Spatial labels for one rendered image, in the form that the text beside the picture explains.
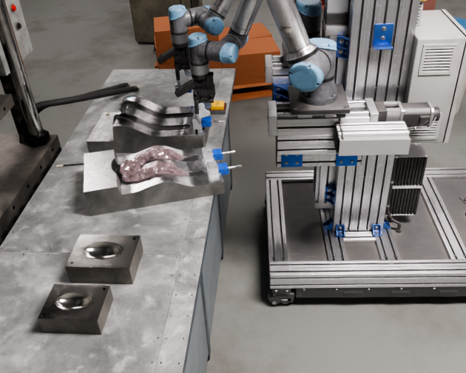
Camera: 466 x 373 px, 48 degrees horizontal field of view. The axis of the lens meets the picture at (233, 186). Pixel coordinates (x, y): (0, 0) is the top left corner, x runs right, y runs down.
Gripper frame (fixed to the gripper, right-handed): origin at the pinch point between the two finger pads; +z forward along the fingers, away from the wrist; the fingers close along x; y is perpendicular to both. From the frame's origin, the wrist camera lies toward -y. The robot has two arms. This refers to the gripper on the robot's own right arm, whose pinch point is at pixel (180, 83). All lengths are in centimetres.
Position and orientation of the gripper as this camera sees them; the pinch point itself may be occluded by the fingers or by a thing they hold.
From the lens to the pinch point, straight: 245.9
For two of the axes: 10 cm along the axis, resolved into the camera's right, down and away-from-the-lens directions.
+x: 0.8, -5.9, 8.0
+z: 0.5, 8.1, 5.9
